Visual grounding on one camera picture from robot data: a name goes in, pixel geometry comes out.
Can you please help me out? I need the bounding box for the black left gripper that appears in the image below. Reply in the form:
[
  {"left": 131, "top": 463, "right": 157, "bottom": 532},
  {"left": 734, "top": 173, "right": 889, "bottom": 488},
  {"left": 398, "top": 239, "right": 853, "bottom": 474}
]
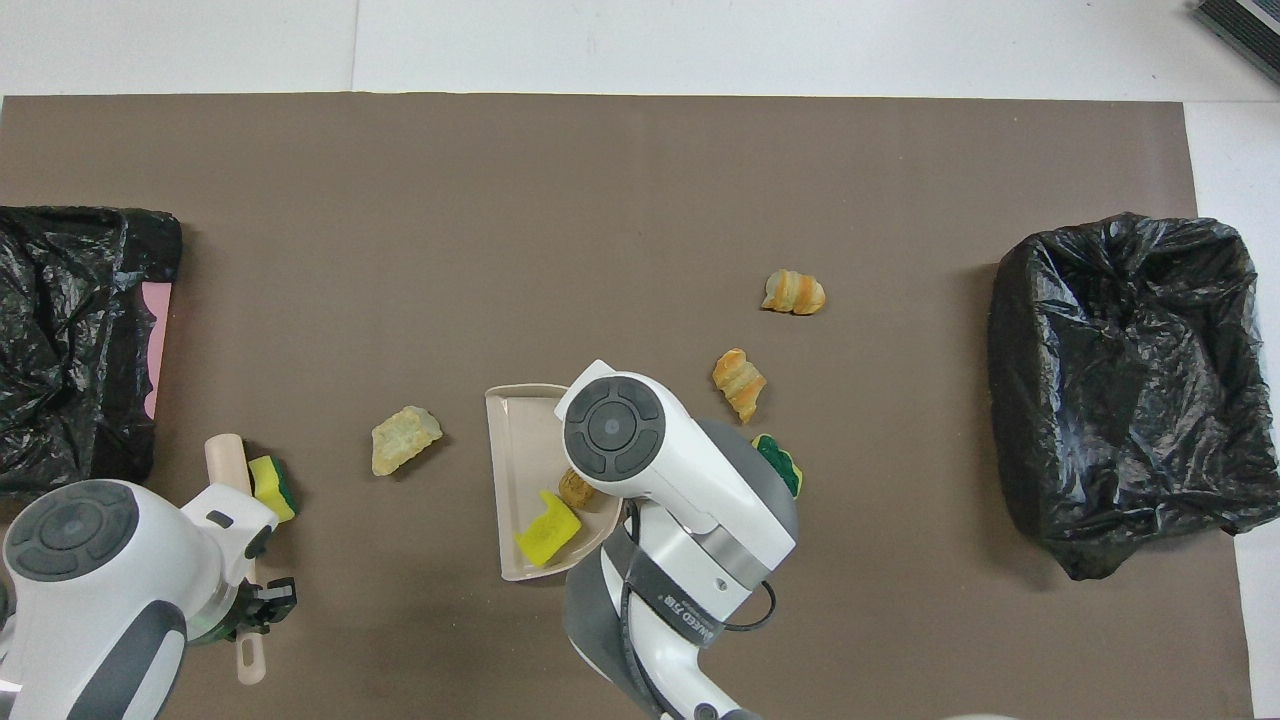
[{"left": 235, "top": 577, "right": 298, "bottom": 642}]

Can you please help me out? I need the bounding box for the small yellow sponge piece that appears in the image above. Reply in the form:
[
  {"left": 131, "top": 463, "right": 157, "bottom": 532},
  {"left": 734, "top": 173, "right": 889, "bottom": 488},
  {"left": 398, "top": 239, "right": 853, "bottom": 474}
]
[{"left": 248, "top": 455, "right": 298, "bottom": 523}]

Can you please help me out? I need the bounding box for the beige hand brush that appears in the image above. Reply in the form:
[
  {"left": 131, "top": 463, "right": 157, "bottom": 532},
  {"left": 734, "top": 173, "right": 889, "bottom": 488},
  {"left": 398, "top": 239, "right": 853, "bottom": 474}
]
[{"left": 205, "top": 434, "right": 269, "bottom": 686}]

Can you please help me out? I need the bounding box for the pale bread chunk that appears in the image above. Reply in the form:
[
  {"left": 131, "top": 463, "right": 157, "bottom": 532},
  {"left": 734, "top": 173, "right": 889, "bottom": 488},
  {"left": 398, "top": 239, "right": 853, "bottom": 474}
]
[{"left": 371, "top": 405, "right": 443, "bottom": 477}]

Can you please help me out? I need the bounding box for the notched yellow sponge piece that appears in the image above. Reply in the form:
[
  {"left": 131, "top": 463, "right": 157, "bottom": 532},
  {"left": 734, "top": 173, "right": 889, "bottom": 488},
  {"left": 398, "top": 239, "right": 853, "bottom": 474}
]
[{"left": 515, "top": 490, "right": 583, "bottom": 568}]

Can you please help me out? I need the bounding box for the beige plastic dustpan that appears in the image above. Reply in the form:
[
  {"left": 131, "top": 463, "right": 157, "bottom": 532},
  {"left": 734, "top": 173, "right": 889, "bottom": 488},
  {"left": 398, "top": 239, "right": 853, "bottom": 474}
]
[{"left": 484, "top": 384, "right": 621, "bottom": 583}]

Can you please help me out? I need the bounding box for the golden croissant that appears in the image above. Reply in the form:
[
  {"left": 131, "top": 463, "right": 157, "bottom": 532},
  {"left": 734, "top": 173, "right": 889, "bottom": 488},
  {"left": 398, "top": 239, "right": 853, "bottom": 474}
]
[
  {"left": 712, "top": 348, "right": 768, "bottom": 424},
  {"left": 762, "top": 269, "right": 827, "bottom": 316}
]

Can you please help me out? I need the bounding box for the green and yellow sponge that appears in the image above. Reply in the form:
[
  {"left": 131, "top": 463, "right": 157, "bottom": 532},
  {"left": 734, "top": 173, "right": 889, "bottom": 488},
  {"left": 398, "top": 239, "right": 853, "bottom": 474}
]
[{"left": 752, "top": 433, "right": 804, "bottom": 498}]

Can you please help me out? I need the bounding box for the pink plastic bin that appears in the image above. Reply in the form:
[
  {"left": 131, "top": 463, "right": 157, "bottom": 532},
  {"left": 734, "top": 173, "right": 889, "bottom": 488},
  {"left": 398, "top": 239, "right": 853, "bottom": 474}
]
[{"left": 140, "top": 282, "right": 173, "bottom": 421}]

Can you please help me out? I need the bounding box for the right black bag bin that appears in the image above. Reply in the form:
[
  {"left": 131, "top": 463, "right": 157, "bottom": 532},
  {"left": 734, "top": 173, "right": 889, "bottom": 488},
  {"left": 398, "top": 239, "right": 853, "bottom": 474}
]
[{"left": 0, "top": 205, "right": 184, "bottom": 501}]

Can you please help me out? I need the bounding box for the black bag lined bin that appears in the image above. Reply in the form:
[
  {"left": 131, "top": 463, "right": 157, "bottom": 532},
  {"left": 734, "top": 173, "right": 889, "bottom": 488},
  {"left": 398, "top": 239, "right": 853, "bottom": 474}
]
[{"left": 988, "top": 212, "right": 1280, "bottom": 581}]

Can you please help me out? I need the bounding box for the brown table mat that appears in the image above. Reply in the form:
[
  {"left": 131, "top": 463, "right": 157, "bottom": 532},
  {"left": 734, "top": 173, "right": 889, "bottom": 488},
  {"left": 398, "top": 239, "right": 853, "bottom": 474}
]
[{"left": 0, "top": 93, "right": 1256, "bottom": 720}]

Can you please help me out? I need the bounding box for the dark ribbed device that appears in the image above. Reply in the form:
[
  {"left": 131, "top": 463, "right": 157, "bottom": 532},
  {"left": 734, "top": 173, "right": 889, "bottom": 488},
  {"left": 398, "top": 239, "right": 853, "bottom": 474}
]
[{"left": 1190, "top": 0, "right": 1280, "bottom": 86}]

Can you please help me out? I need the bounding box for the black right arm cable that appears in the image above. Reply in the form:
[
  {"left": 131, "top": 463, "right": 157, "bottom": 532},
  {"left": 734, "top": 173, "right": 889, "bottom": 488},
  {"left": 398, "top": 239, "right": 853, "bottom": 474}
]
[{"left": 618, "top": 500, "right": 778, "bottom": 720}]

